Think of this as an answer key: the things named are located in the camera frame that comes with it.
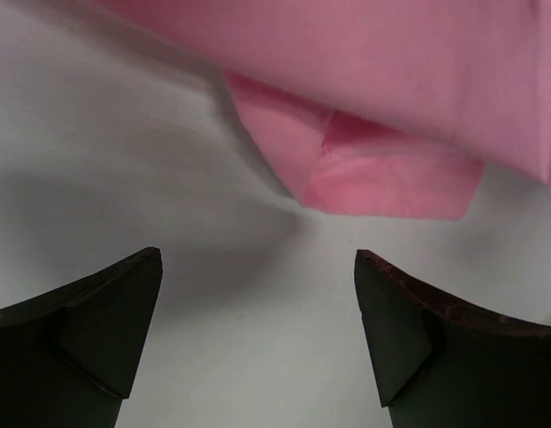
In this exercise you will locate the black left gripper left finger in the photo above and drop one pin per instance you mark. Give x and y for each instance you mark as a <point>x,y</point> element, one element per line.
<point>69,357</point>

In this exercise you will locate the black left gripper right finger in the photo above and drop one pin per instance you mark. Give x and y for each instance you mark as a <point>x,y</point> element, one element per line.
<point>441,361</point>

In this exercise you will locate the pink fabric pillowcase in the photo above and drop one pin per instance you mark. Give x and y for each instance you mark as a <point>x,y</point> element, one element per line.
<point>388,108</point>

